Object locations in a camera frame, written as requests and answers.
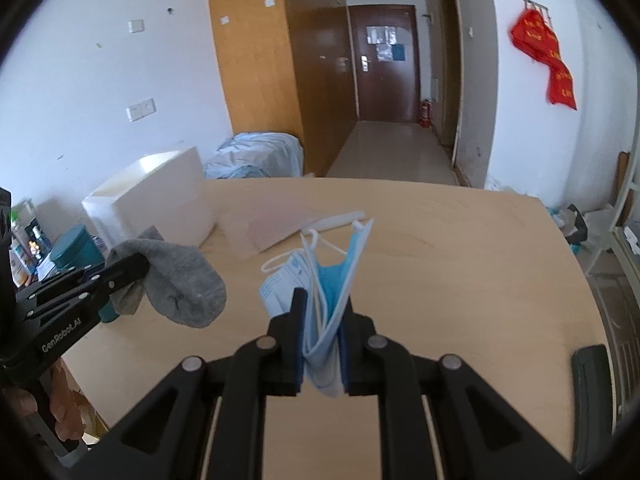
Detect grey sock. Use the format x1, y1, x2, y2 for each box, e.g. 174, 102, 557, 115
106, 226, 227, 328

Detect clear zip bag red label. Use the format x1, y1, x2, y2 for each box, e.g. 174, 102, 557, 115
219, 198, 314, 259

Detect blue surgical mask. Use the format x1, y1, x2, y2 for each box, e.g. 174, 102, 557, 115
258, 220, 374, 396

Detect person's left hand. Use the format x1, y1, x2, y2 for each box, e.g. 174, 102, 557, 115
13, 359, 85, 441

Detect teal round canister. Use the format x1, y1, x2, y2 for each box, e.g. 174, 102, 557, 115
48, 224, 122, 325

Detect white lotion bottle orange label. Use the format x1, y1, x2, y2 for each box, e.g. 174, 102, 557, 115
9, 249, 32, 288

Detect white foam box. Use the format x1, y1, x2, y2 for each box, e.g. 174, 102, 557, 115
81, 148, 216, 248

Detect light blue cloth covered bin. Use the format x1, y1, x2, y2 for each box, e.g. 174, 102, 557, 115
203, 132, 304, 180

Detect wooden wardrobe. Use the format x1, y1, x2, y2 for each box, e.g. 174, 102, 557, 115
208, 0, 357, 177

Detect red fire extinguisher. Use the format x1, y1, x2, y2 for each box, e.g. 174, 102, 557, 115
420, 100, 432, 128

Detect dark brown entrance door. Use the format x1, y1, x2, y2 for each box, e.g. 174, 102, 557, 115
348, 4, 421, 124

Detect red hanging banners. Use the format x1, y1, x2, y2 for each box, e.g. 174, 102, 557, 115
509, 0, 577, 110

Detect double wall socket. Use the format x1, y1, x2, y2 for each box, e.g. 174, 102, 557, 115
126, 99, 156, 122

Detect wall switch plate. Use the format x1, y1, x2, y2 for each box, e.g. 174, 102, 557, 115
128, 20, 144, 34

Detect side door frame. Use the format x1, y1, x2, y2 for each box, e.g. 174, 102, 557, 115
438, 0, 462, 164

